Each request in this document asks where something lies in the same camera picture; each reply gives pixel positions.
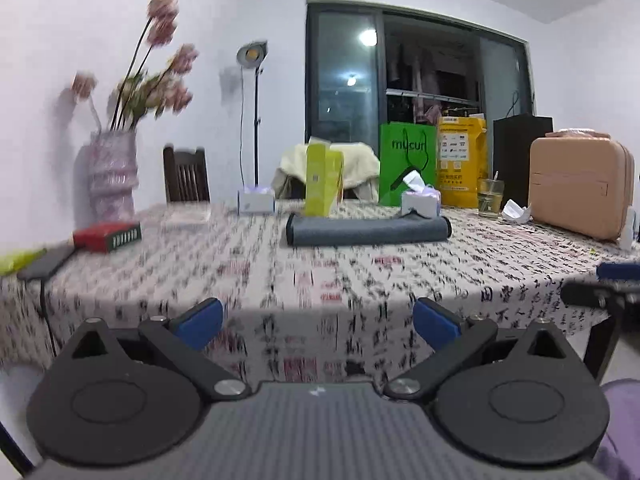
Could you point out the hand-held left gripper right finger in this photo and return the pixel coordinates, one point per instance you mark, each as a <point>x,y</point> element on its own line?
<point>434,324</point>

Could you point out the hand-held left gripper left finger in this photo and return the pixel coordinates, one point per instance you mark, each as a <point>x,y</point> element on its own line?
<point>199,321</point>

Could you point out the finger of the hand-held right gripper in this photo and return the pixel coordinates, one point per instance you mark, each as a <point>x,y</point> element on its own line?
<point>620,270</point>
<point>590,294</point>

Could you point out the grey towel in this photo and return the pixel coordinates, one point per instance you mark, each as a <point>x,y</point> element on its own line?
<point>367,230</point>

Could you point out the dark table leg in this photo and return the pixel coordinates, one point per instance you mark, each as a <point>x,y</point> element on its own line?
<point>602,345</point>

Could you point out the pink hard case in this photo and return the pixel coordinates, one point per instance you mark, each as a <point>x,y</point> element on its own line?
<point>580,190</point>

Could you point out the clear plastic tray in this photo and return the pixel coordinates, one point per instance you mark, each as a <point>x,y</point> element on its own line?
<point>189,214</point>

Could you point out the crumpled white paper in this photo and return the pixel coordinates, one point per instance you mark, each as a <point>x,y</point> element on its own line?
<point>515,211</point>

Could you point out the white tissue box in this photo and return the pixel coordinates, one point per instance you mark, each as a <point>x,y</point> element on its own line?
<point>421,201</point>
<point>256,201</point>

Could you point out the red and black box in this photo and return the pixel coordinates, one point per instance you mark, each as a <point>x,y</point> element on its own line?
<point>107,236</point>

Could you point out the glass cup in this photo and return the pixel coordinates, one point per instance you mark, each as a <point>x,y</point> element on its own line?
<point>490,199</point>

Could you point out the person's purple clothing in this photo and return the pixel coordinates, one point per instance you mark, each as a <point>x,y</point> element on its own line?
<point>620,430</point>

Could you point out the dark wooden chair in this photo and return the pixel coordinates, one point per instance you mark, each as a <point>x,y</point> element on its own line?
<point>186,175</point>

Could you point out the black speaker box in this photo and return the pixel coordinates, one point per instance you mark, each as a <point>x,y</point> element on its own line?
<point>515,155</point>

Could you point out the yellow paper bag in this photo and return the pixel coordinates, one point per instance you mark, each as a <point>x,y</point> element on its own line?
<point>461,165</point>

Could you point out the black flat phone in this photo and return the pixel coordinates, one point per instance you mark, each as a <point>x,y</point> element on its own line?
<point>46,264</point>

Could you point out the pink patterned vase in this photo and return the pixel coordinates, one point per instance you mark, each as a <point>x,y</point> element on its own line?
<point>112,180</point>

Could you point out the green paper bag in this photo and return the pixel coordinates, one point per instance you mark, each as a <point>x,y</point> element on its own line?
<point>406,157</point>

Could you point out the cream cloth on chair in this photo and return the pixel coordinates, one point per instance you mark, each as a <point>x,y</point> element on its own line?
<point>360,160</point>

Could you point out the yellow-green carton box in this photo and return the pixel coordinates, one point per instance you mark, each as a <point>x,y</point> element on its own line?
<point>322,180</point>

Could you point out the yellow-green cloth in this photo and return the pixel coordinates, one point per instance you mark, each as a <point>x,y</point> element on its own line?
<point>20,259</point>

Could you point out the floor lamp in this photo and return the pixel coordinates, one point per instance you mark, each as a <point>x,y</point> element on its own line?
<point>256,110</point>

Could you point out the pink flower bunch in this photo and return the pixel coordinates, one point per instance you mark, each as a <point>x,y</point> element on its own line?
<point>155,75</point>

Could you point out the dark framed window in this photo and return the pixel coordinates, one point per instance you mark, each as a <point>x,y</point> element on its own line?
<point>415,70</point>

